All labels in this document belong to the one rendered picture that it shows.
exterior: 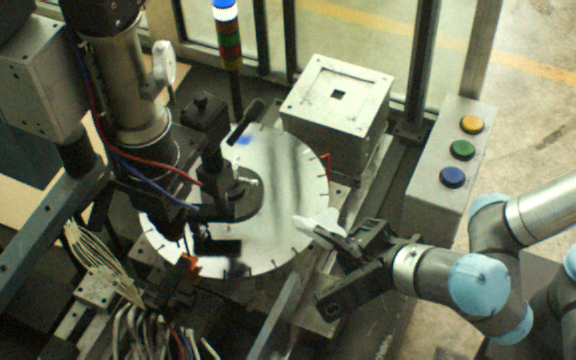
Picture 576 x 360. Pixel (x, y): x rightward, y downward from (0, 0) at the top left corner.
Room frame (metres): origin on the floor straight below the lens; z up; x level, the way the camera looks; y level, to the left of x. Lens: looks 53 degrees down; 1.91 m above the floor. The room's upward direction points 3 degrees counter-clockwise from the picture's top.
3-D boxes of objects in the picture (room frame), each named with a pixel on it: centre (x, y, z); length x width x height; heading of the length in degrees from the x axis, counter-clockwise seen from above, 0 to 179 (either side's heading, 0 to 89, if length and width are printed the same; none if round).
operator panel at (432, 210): (0.81, -0.31, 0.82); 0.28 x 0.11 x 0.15; 153
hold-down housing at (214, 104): (0.62, 0.11, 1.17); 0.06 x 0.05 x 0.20; 144
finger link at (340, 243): (0.54, -0.06, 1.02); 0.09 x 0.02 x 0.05; 47
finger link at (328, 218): (0.58, -0.04, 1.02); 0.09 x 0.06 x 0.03; 47
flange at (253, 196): (0.69, 0.11, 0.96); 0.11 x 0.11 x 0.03
